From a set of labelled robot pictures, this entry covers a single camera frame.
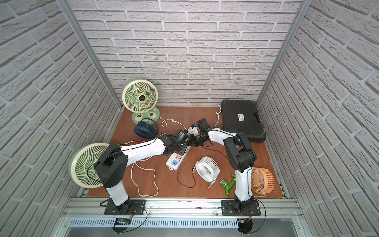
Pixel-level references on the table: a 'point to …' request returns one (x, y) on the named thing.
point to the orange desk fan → (262, 181)
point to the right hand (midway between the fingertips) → (189, 144)
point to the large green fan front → (81, 165)
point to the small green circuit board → (121, 221)
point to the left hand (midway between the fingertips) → (180, 143)
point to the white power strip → (176, 158)
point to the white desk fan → (208, 169)
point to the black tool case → (240, 116)
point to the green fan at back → (140, 96)
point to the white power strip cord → (217, 113)
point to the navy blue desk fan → (145, 130)
